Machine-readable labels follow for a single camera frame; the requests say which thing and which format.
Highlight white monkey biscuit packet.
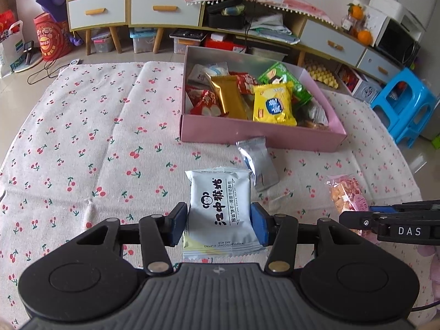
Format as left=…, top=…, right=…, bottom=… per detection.
left=183, top=167, right=263, bottom=259

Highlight pink small biscuit packet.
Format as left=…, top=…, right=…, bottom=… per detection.
left=327, top=174, right=369, bottom=214

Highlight small silver snack packet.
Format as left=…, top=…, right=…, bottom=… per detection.
left=236, top=136, right=280, bottom=191

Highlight clear pack brown crackers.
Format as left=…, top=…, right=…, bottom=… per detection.
left=297, top=119, right=330, bottom=130

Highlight yellow chip packet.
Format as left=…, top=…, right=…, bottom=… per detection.
left=253, top=83, right=297, bottom=127

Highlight gold snack packet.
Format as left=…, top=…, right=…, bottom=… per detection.
left=210, top=75, right=248, bottom=120

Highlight red rice cracker packet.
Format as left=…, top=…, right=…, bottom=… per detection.
left=186, top=86, right=226, bottom=117

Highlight green chip snack packet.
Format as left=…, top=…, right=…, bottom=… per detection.
left=257, top=62, right=312, bottom=108

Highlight blue white rice cake packet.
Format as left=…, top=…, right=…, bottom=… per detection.
left=187, top=62, right=229, bottom=86

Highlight cherry print blanket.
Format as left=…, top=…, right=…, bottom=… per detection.
left=1, top=62, right=421, bottom=329

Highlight blue plastic stool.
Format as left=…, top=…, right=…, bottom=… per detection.
left=371, top=68, right=439, bottom=148

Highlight pink cardboard box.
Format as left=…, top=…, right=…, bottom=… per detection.
left=180, top=46, right=347, bottom=153

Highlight yellow egg tray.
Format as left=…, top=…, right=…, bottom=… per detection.
left=304, top=60, right=339, bottom=89

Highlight red box under cabinet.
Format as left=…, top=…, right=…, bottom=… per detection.
left=203, top=37, right=246, bottom=53

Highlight red round festive bag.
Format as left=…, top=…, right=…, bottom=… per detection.
left=34, top=13, right=73, bottom=62

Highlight wooden cabinet white drawers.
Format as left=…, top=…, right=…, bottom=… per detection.
left=66, top=0, right=402, bottom=83

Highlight black basket on shelf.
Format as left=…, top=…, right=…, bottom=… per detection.
left=207, top=0, right=246, bottom=30

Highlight white shopping bag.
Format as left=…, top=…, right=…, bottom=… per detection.
left=0, top=10, right=26, bottom=78

